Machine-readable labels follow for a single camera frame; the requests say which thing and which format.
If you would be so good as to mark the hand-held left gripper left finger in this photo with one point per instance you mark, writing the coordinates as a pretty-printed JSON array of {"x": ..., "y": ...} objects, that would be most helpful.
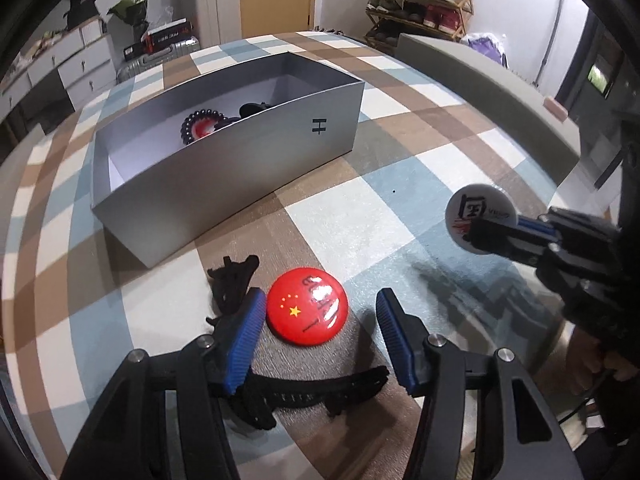
[{"x": 245, "y": 340}]

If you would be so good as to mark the small black comb clip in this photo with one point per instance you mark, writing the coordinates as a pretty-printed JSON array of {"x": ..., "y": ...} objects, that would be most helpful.
[{"x": 231, "y": 285}]

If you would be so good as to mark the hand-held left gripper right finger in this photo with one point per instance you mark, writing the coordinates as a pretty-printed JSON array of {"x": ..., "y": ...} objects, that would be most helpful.
[{"x": 395, "y": 340}]

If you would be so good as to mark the purple bag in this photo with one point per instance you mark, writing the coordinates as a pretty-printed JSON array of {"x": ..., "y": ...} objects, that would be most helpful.
[{"x": 485, "y": 50}]

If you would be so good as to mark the black hair claw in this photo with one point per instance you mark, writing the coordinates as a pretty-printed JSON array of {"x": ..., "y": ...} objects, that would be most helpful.
[{"x": 252, "y": 109}]

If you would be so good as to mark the white suitcase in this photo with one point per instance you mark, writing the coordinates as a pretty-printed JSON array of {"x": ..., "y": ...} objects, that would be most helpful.
[{"x": 212, "y": 5}]

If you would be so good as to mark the white desk with drawers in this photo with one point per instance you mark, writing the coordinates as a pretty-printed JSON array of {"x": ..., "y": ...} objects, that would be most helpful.
[{"x": 75, "y": 65}]

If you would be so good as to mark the small black box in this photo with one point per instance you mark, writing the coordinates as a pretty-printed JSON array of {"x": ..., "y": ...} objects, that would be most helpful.
[{"x": 134, "y": 51}]

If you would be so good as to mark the pink eraser block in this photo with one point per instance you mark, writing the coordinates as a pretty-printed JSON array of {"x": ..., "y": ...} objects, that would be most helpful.
[{"x": 556, "y": 109}]

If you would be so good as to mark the person's right hand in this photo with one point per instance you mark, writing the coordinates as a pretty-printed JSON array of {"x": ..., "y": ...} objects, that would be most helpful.
[{"x": 595, "y": 365}]

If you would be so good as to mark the silver suitcase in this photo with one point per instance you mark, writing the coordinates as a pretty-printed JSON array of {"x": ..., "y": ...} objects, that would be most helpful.
[{"x": 155, "y": 62}]

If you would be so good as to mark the silver cardboard box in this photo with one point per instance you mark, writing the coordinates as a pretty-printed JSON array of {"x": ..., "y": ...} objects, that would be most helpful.
[{"x": 240, "y": 170}]

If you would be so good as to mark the red star badge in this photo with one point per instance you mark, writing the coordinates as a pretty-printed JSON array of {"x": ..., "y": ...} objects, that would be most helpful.
[{"x": 295, "y": 320}]

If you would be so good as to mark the flat black red box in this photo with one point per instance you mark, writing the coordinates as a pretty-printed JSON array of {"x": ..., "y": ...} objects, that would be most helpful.
[{"x": 167, "y": 37}]

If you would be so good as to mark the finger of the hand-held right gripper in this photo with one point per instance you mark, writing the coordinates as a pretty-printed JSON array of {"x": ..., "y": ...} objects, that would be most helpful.
[
  {"x": 537, "y": 224},
  {"x": 500, "y": 240}
]

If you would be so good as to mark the black wrapped bouquet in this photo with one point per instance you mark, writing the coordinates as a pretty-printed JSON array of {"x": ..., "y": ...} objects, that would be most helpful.
[{"x": 129, "y": 17}]

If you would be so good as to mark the white round badge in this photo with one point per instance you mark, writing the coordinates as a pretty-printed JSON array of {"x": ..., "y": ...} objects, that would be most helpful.
[{"x": 475, "y": 200}]

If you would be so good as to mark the wooden shoe rack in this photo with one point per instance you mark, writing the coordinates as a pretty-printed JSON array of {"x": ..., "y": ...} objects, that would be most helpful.
[{"x": 420, "y": 17}]

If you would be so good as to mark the plain grey cabinet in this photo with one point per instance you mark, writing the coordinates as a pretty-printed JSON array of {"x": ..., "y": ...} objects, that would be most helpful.
[{"x": 475, "y": 85}]

